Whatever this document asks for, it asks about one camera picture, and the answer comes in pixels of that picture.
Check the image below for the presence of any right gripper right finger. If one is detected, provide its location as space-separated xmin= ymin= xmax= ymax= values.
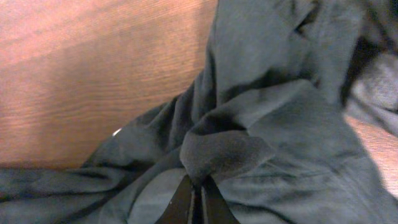
xmin=201 ymin=176 xmax=240 ymax=224

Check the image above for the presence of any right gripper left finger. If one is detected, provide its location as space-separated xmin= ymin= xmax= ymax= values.
xmin=155 ymin=175 xmax=194 ymax=224

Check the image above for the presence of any dark green t-shirt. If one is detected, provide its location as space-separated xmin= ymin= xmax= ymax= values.
xmin=1 ymin=1 xmax=397 ymax=223

